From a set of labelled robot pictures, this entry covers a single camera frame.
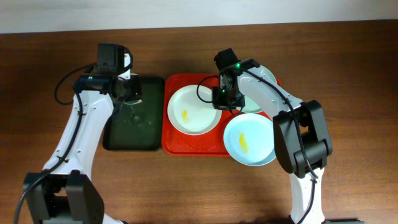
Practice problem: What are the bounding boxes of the mint green round plate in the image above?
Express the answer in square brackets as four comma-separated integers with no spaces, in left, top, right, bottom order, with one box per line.
[242,66,278,113]

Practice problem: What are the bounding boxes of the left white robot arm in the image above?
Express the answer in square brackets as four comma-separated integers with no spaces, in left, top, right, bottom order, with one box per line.
[23,73,142,223]

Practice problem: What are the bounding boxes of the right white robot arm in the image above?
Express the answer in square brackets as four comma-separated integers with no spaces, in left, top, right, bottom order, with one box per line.
[213,56,333,223]

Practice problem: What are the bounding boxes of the green yellow sponge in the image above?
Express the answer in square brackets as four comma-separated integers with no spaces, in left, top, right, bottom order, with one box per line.
[124,100,142,105]

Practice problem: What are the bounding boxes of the white round plate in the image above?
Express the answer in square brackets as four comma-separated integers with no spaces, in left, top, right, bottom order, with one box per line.
[167,85,222,136]

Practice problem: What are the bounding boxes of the light blue round plate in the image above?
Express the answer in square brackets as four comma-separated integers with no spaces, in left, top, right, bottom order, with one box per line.
[223,113,276,166]

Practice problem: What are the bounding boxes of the black plastic tray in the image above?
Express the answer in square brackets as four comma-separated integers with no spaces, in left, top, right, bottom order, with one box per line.
[103,77,165,151]

